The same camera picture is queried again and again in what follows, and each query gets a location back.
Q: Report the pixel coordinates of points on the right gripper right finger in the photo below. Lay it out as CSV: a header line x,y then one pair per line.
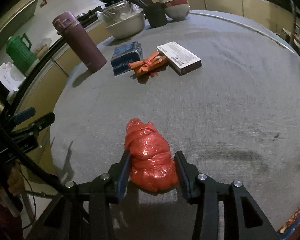
x,y
187,174

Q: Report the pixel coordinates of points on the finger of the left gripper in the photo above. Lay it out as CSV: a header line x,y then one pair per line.
x,y
23,116
35,127

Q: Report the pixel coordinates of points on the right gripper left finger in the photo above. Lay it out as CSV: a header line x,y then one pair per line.
x,y
119,176

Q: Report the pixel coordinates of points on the red plastic bag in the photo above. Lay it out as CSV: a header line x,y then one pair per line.
x,y
152,168

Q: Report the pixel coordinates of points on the blue foil packet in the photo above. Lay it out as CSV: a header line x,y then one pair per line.
x,y
125,54

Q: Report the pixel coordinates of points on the white cardboard box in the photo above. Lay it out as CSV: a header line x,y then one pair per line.
x,y
182,60

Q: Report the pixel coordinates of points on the white electric kettle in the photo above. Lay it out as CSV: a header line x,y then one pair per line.
x,y
10,81

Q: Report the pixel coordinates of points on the green thermos jug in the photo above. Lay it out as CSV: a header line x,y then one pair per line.
x,y
19,50

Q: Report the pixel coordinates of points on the purple thermos bottle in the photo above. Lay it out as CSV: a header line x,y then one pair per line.
x,y
69,27

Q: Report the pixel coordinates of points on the orange tied wrapper bundle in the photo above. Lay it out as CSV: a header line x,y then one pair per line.
x,y
149,64

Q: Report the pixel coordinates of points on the red plastic basket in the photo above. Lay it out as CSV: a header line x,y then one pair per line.
x,y
291,229

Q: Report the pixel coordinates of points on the steel bowl with plastic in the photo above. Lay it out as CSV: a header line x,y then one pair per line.
x,y
123,19

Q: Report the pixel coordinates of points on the dark chopstick holder cup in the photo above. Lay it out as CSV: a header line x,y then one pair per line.
x,y
155,15

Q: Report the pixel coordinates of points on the stacked red white bowls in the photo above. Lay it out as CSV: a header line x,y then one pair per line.
x,y
177,10

